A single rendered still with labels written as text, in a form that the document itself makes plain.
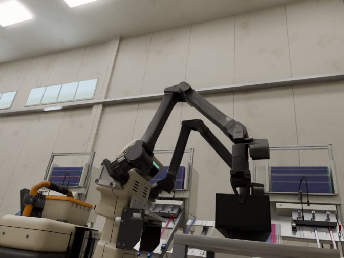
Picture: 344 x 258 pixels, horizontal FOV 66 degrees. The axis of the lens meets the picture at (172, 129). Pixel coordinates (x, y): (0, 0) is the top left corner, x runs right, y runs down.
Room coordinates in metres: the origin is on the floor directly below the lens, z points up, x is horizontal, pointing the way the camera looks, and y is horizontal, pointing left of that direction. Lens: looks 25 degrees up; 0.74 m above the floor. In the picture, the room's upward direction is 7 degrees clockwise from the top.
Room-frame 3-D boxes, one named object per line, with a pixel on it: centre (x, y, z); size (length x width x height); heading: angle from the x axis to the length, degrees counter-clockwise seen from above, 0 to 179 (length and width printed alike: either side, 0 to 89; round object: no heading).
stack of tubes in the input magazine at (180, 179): (3.11, 0.02, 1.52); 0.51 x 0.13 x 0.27; 66
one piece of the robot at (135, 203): (1.29, 0.09, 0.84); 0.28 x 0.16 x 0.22; 162
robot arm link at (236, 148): (0.88, -0.26, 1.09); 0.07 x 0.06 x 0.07; 63
